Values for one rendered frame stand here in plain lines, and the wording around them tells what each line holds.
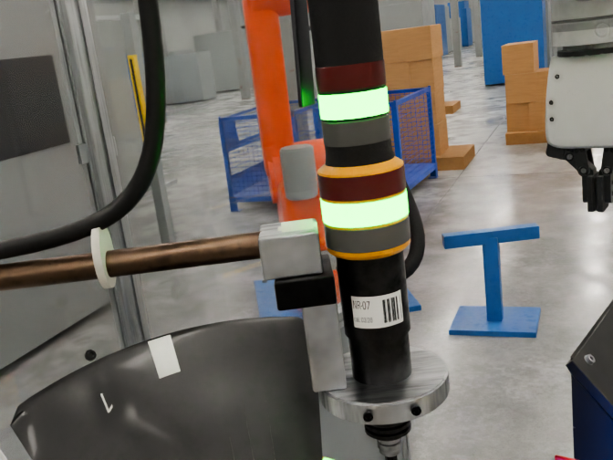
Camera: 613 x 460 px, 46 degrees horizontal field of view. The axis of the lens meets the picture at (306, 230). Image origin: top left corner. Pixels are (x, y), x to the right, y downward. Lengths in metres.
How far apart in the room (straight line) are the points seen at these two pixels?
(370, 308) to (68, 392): 0.27
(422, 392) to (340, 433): 1.44
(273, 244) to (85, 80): 0.82
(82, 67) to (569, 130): 0.69
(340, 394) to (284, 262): 0.08
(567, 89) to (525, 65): 8.76
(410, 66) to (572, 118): 7.58
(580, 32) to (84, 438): 0.59
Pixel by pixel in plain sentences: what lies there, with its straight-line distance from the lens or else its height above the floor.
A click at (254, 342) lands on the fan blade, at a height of 1.42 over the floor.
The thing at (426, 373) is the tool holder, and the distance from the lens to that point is 0.39.
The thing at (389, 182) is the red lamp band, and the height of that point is 1.56.
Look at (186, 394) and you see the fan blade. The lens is 0.54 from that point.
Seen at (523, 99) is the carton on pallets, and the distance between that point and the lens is 9.62.
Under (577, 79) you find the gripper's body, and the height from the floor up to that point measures 1.55.
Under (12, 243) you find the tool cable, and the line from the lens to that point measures 0.39.
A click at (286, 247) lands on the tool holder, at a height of 1.53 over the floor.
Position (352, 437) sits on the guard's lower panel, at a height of 0.67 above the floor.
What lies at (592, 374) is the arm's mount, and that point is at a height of 1.21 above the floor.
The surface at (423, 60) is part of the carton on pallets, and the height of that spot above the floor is 1.22.
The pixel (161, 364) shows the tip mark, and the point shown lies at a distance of 0.55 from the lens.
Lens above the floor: 1.63
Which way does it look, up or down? 15 degrees down
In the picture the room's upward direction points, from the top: 7 degrees counter-clockwise
